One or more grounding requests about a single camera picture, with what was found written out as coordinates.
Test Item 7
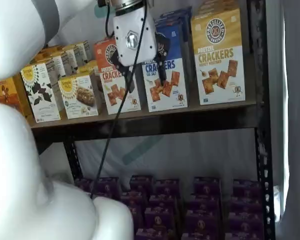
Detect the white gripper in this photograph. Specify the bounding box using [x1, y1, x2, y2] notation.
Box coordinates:
[112, 4, 171, 92]

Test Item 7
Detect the blue pretzel crackers box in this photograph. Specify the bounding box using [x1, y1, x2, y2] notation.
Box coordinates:
[159, 6, 193, 23]
[141, 23, 190, 113]
[153, 14, 191, 33]

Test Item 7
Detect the yellow pretzel crackers box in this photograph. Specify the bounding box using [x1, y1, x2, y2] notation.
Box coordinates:
[196, 0, 241, 12]
[191, 8, 247, 106]

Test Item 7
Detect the purple snack box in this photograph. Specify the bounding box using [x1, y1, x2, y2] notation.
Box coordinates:
[193, 176, 221, 198]
[148, 194, 178, 211]
[186, 209, 222, 236]
[188, 194, 221, 216]
[181, 232, 221, 240]
[94, 177, 120, 198]
[227, 212, 265, 236]
[224, 231, 266, 240]
[154, 178, 180, 198]
[124, 206, 144, 228]
[74, 177, 95, 195]
[144, 206, 176, 232]
[229, 197, 263, 218]
[119, 191, 147, 208]
[233, 178, 262, 201]
[129, 174, 155, 193]
[135, 227, 171, 240]

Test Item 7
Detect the yellow white snack bar box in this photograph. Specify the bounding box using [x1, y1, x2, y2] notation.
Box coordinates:
[57, 70, 106, 120]
[76, 59, 100, 76]

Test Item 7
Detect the teal tape strip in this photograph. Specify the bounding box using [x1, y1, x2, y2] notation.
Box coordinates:
[121, 138, 164, 166]

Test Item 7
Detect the teal tape patch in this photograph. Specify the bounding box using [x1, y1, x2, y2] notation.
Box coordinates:
[93, 3, 110, 18]

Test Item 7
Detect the white box with black chips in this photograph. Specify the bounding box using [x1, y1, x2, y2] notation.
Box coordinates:
[43, 47, 78, 75]
[20, 62, 63, 123]
[29, 53, 66, 79]
[74, 40, 94, 61]
[62, 43, 88, 66]

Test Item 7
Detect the brown wooden shelf board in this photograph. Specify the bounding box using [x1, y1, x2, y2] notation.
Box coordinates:
[22, 99, 258, 129]

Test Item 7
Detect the orange pretzel crackers box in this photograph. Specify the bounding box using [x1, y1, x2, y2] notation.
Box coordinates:
[93, 37, 142, 115]

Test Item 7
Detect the brown orange snack box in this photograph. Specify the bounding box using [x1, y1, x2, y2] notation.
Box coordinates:
[12, 73, 34, 119]
[0, 76, 25, 117]

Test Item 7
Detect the black metal shelf rack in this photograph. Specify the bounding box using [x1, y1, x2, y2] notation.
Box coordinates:
[31, 0, 276, 240]

